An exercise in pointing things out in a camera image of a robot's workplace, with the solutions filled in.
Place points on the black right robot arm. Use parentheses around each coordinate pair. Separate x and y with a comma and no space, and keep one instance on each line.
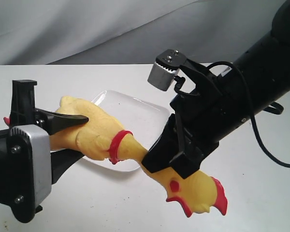
(259,77)

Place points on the white square plate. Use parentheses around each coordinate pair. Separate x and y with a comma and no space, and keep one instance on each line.
(143,119)

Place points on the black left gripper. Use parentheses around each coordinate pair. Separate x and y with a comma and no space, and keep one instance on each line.
(23,112)

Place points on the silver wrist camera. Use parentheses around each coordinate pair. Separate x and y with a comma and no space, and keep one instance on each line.
(165,68)
(28,148)

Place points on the yellow rubber chicken toy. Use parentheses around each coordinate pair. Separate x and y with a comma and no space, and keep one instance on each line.
(103,137)

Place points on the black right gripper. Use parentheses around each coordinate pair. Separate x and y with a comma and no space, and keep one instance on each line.
(193,132)

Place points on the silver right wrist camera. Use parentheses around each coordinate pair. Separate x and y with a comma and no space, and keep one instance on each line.
(165,68)

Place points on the grey backdrop cloth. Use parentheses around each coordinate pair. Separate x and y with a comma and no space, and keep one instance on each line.
(129,31)

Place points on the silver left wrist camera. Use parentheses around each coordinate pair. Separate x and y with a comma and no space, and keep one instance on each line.
(28,148)

